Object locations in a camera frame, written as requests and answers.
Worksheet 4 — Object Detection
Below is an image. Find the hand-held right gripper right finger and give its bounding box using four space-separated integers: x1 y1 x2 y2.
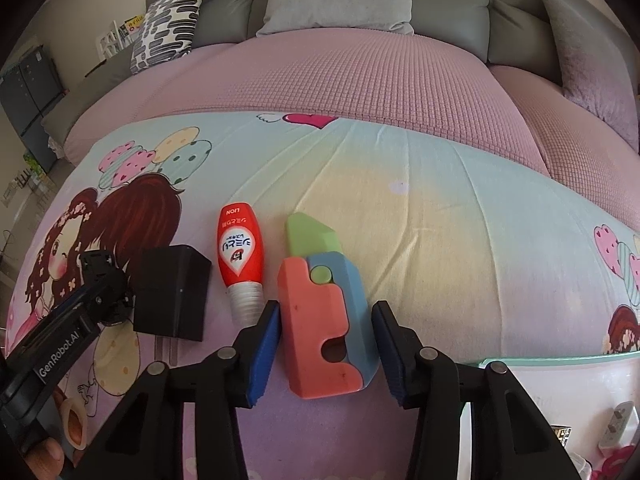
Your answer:
371 300 593 480

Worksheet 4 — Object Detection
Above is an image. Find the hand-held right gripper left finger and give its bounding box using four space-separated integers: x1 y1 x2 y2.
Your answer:
75 300 281 480

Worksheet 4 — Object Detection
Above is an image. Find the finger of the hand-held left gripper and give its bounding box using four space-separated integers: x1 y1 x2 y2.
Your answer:
92 280 136 327
79 248 126 291

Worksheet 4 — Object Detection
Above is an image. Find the black charger adapter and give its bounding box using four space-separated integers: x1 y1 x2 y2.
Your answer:
132 244 212 356

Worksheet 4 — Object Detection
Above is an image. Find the orange blue green toy knife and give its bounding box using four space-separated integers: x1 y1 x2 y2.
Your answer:
277 212 379 401

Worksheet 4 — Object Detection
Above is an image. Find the teal cardboard box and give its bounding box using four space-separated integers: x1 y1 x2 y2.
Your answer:
460 355 640 480

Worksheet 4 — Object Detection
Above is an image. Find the person's left hand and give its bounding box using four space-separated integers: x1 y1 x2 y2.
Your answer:
22 437 66 478

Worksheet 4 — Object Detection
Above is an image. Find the red squeeze bottle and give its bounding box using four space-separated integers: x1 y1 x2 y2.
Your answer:
216 202 265 323

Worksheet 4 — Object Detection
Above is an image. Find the dark grey cabinet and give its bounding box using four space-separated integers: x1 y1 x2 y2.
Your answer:
0 44 68 173

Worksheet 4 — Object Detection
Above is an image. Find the white magazine rack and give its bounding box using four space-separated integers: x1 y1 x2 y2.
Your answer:
95 17 146 61

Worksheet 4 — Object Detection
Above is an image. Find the white charger adapter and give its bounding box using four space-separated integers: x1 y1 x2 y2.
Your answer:
598 401 637 456

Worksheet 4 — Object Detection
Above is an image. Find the black white patterned pillow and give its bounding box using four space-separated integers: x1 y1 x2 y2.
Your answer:
130 0 208 72

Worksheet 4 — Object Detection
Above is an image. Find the narrow pink sofa cover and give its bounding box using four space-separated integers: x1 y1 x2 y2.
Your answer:
487 65 640 198

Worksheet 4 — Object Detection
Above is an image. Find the wide pink sofa cover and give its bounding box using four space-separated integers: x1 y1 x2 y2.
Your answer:
65 32 551 178

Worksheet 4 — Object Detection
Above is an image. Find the grey sofa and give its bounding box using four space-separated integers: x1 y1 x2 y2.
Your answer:
40 0 640 161

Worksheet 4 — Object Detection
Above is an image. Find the grey lilac pillow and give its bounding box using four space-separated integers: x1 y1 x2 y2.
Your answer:
537 0 640 143

